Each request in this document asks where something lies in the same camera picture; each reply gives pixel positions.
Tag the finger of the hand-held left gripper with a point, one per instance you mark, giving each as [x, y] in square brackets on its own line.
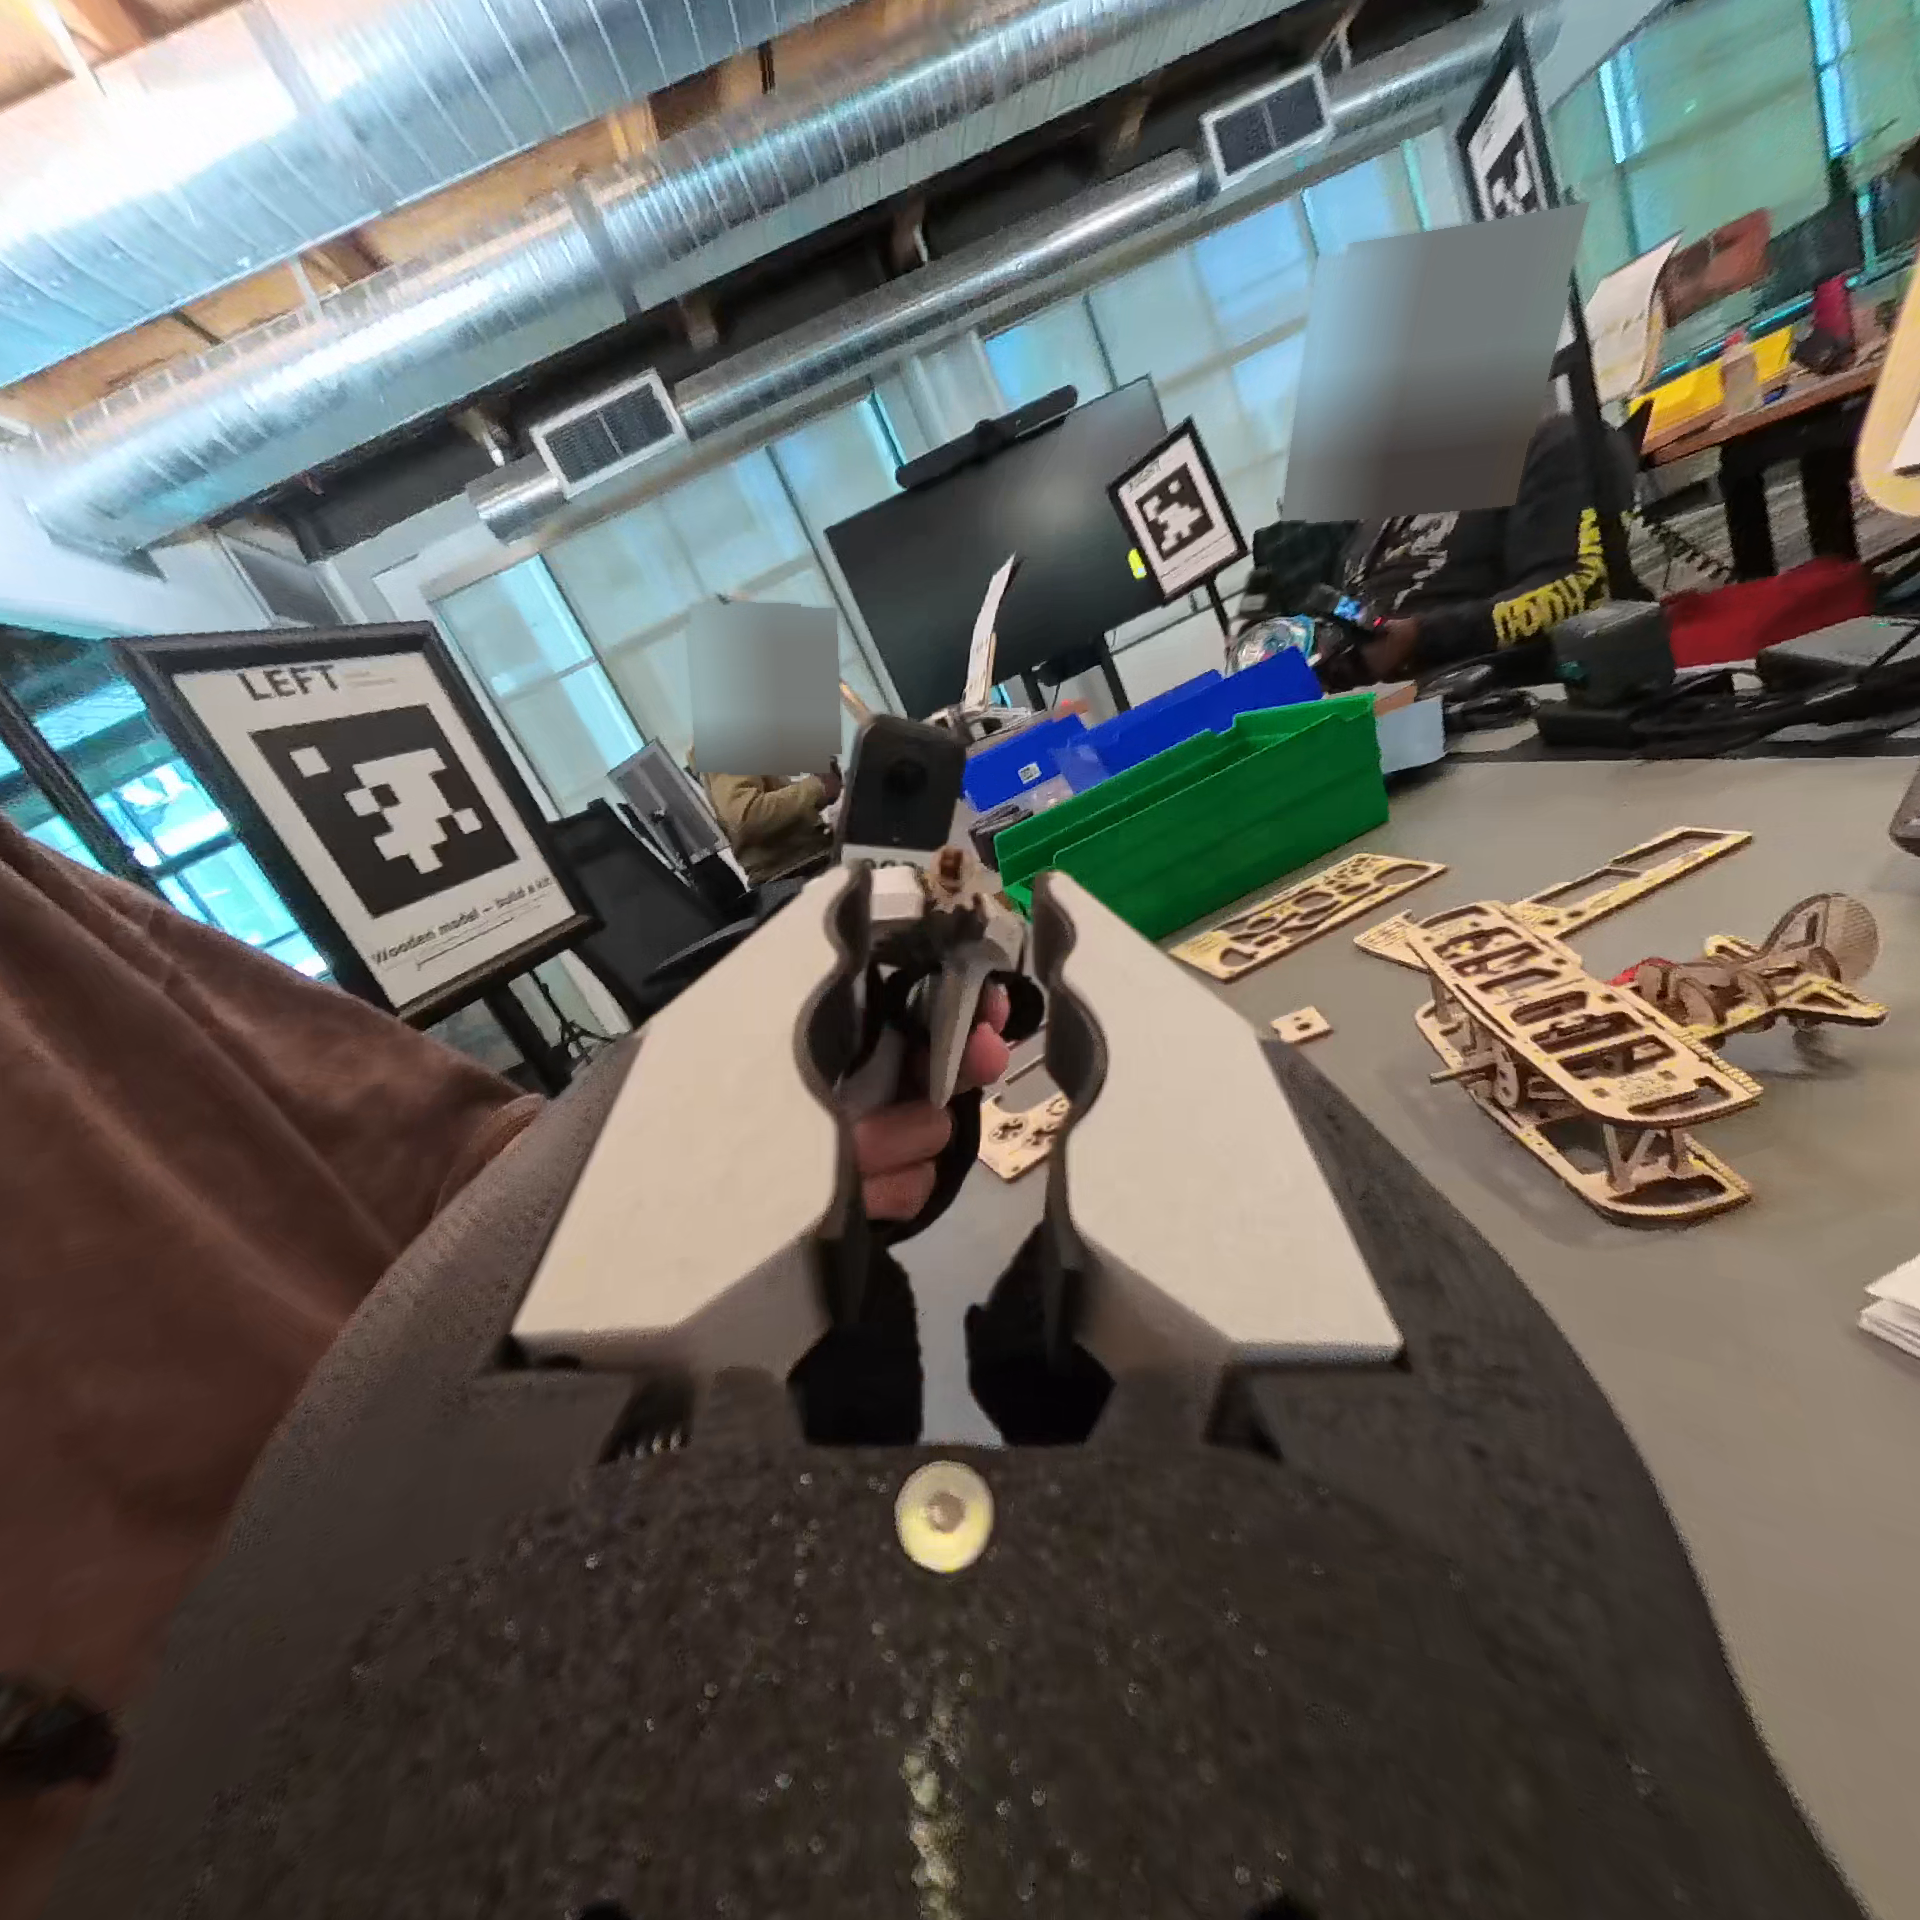
[895, 900]
[960, 1034]

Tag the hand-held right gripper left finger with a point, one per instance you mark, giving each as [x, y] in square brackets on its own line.
[676, 1200]

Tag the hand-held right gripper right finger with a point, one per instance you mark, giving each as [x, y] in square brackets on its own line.
[1230, 1200]

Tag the wooden axle with gear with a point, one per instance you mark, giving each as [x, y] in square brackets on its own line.
[952, 871]

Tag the grey desk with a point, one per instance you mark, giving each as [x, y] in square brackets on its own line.
[1651, 1352]

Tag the person's left hand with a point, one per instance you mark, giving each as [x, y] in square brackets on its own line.
[901, 1154]

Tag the small wooden cutout piece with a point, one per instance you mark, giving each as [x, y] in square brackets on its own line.
[1020, 1133]

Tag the small square wooden piece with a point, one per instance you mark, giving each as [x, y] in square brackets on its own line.
[1302, 1023]

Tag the black office chair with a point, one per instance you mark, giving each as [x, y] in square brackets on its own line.
[646, 916]

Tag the blue plastic bin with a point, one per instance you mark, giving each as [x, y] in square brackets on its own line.
[1139, 720]

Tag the black monitor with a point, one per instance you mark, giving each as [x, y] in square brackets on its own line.
[1020, 570]

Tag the perforated wooden parts sheet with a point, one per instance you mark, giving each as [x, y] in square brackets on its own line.
[1304, 916]

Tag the green plastic bin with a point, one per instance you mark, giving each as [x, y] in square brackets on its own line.
[1230, 824]

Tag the black video bar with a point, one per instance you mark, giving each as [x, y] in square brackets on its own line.
[984, 438]

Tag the wooden airplane model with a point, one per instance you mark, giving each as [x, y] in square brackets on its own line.
[1574, 1034]

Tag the small marker sign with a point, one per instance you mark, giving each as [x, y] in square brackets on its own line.
[1177, 518]

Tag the white air vent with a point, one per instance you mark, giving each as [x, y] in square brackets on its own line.
[1268, 127]
[607, 435]

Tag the person's brown shirt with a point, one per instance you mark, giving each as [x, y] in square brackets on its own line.
[196, 1200]

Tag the framed marker sign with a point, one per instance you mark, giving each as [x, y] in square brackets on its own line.
[1508, 150]
[391, 812]

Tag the dark grey cube device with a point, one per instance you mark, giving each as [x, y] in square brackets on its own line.
[1612, 652]

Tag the model instruction booklet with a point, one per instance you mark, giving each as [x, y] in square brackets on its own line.
[1894, 1304]

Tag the black kit box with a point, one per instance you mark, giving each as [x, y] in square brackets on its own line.
[1907, 812]

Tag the red pouch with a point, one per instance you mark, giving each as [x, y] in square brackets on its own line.
[1772, 607]

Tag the yellow plastic bin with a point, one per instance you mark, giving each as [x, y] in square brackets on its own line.
[1677, 402]

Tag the tan board with paper sheet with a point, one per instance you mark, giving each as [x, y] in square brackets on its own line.
[1894, 421]

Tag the empty wooden sheet frame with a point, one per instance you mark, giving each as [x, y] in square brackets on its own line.
[1382, 935]

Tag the large silver air duct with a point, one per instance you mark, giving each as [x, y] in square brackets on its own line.
[376, 179]

